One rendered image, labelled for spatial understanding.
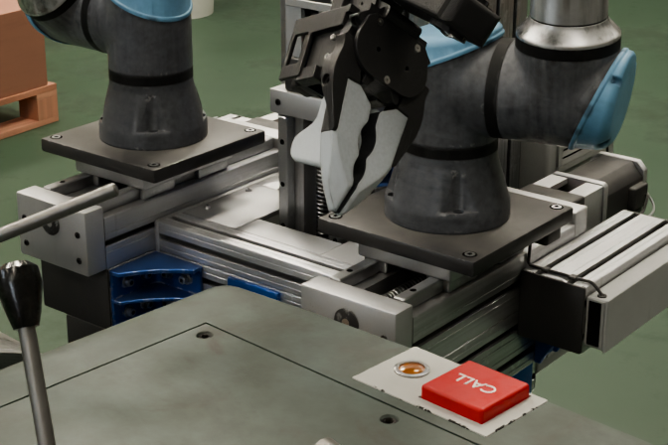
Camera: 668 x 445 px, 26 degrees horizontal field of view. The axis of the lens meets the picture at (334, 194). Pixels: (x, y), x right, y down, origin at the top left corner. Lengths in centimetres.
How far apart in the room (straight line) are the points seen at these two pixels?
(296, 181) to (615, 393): 203
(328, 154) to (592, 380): 295
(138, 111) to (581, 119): 65
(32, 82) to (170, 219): 402
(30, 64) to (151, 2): 403
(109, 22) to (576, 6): 68
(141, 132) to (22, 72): 398
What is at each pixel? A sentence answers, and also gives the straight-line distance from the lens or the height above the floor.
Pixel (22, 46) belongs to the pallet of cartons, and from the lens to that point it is 592.
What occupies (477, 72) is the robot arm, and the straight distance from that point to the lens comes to 163.
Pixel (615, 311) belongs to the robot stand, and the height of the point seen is 105.
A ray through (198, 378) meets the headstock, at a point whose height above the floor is 125.
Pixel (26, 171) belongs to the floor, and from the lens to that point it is 552.
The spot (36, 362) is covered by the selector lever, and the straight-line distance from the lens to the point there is 100.
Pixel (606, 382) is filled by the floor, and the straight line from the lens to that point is 391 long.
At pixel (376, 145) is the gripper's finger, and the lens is 103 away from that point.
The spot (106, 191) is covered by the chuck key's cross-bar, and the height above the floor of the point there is 138.
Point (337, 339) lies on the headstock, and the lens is 121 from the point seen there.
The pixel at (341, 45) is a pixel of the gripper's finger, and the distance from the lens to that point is 102.
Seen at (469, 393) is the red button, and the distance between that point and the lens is 110.
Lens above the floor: 178
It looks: 20 degrees down
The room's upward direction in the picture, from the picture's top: straight up
